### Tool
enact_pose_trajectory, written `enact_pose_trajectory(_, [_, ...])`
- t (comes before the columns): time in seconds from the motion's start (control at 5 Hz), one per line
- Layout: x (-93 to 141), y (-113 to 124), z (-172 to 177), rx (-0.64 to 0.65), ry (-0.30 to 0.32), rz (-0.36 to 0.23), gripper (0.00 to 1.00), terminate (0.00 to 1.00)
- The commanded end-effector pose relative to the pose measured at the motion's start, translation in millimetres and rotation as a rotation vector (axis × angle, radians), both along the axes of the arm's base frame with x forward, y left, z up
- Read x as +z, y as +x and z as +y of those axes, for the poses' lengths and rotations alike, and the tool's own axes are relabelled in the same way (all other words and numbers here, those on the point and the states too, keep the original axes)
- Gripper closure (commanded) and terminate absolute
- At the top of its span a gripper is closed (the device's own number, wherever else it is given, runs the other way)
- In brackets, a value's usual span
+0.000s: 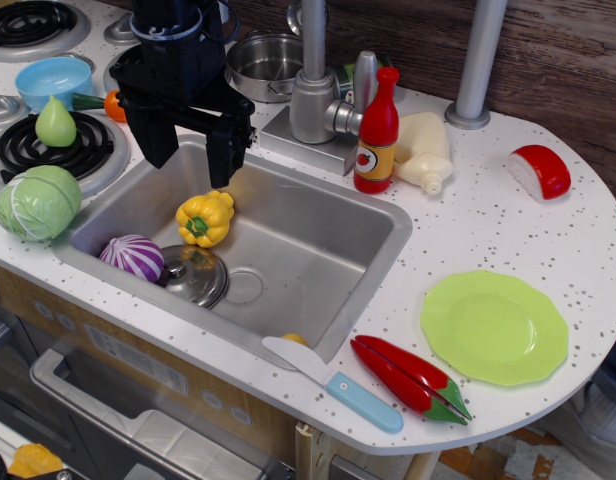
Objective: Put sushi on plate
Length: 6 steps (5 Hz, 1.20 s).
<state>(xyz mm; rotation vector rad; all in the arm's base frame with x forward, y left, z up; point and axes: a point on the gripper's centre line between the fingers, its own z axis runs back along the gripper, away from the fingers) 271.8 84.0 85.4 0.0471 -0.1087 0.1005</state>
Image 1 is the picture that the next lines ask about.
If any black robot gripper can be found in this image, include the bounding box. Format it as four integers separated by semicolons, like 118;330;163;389
110;20;255;189

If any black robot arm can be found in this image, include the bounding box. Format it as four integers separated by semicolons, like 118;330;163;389
109;1;255;188

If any light green plastic plate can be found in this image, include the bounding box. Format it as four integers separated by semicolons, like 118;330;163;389
419;270;569;387

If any yellow toy bell pepper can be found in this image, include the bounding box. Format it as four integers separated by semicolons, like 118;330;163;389
175;190;235;249

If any front left stove burner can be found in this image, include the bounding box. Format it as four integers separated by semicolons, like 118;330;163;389
0;112;130;199

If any stainless steel pot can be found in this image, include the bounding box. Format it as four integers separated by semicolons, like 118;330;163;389
225;33;303;103

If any orange toy carrot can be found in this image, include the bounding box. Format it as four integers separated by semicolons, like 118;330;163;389
72;90;127;123

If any grey stove knob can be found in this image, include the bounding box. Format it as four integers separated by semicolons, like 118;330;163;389
104;13;139;46
0;95;30;129

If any grey toy faucet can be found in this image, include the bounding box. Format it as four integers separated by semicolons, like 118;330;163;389
259;1;360;176

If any purple toy onion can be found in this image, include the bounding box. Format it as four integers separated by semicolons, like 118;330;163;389
99;234;165;283

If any light green toy pear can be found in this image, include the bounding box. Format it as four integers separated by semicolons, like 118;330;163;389
35;95;77;148

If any steel pot lid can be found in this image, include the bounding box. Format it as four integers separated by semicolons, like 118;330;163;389
157;245;229;309

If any light blue plastic bowl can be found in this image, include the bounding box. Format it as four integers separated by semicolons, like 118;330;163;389
15;57;94;113

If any stainless steel sink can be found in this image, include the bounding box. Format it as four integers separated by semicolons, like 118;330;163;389
53;134;412;361

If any green toy can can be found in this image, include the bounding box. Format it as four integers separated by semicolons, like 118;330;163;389
329;62;355;103

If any green toy cabbage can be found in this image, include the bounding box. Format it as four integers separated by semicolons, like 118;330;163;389
0;165;82;241

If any red toy ketchup bottle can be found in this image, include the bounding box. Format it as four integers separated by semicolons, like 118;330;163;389
354;67;399;194

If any grey stove knob left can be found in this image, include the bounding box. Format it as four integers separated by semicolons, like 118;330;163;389
0;95;30;129

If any back left stove burner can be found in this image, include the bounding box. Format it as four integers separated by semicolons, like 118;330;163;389
0;1;90;63

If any yellow toy in sink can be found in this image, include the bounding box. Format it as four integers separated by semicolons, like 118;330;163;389
281;333;309;347

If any cream toy mayonnaise bottle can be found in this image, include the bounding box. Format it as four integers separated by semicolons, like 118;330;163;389
393;112;454;196

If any red toy chili pepper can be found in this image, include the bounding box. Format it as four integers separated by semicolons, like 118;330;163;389
350;335;472;426

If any yellow object on floor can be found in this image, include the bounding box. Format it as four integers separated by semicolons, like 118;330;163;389
7;444;63;479

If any blue handled toy knife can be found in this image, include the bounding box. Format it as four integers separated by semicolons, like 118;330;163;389
262;336;404;434

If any grey oven door handle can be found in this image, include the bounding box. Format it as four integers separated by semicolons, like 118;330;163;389
30;349;296;479

